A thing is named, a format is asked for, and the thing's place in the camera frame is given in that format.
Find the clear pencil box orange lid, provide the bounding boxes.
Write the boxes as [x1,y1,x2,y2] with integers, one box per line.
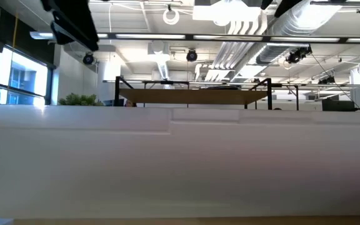
[0,103,360,220]

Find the black round ceiling speaker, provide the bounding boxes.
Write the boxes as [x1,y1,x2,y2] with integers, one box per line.
[186,49,199,63]
[82,52,96,66]

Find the white ceiling conduits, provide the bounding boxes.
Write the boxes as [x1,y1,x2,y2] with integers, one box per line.
[194,11,269,83]

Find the black ceiling-mounted device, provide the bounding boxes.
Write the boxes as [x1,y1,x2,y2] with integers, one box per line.
[285,46,313,64]

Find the large window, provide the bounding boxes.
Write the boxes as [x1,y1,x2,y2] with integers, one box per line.
[0,46,55,106]

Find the green artificial succulent plant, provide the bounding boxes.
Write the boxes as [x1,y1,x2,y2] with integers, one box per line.
[57,92,104,107]

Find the long ceiling light bar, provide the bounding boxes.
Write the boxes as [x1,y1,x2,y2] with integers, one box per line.
[29,31,360,44]

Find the black monitor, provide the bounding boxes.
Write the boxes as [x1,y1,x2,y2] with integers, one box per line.
[321,99,356,113]

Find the wooden shelf riser black legs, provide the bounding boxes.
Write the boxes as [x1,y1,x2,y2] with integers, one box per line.
[114,76,274,111]

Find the silver ventilation duct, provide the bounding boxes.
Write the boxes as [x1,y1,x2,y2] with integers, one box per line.
[254,0,344,66]

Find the white cable coil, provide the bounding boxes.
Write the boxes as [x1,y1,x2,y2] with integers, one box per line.
[162,7,181,26]

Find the black metal table frame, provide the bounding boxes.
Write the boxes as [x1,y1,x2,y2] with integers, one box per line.
[142,80,301,111]

